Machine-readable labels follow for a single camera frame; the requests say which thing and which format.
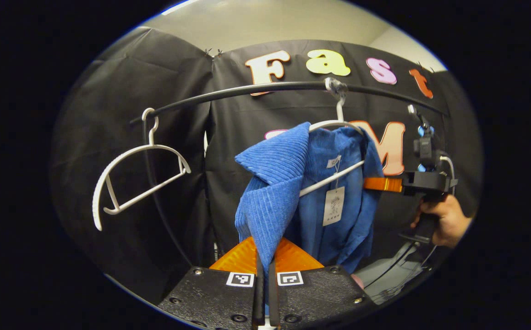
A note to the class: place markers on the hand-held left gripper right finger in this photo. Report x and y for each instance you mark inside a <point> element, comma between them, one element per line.
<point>273,298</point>

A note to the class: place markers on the white plastic hanger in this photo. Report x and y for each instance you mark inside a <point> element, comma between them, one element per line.
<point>96,204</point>
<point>325,182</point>

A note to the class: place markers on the black clothes rack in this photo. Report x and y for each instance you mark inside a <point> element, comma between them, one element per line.
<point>228,92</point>

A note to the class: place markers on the white paper garment tag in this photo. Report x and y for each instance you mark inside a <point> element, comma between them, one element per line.
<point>334,206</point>

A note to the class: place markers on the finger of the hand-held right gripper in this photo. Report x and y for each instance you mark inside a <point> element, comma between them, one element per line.
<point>384,184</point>

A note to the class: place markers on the black backdrop cloth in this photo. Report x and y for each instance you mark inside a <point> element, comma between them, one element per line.
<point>247,146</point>

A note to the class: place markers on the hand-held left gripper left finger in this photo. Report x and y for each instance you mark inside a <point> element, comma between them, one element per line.
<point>259,298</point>

